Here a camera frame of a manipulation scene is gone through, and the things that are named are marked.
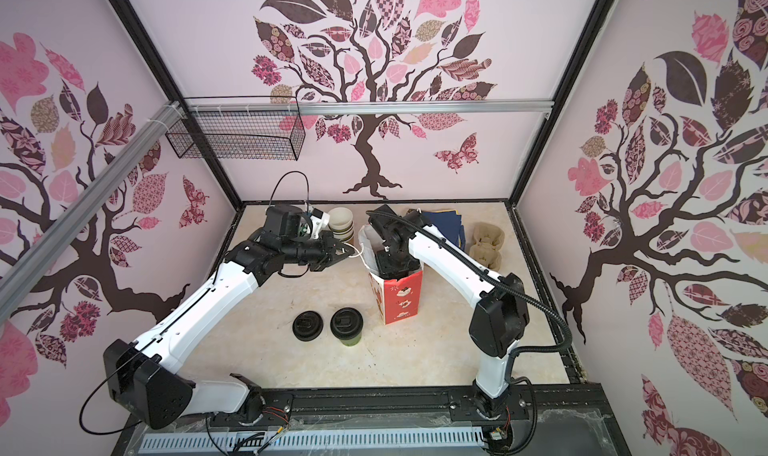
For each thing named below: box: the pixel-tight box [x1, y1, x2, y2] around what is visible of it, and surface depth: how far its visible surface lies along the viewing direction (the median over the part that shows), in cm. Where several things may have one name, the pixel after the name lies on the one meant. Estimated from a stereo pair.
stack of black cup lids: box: [292, 310, 324, 342], surface depth 87 cm
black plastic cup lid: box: [330, 307, 364, 340], surface depth 78 cm
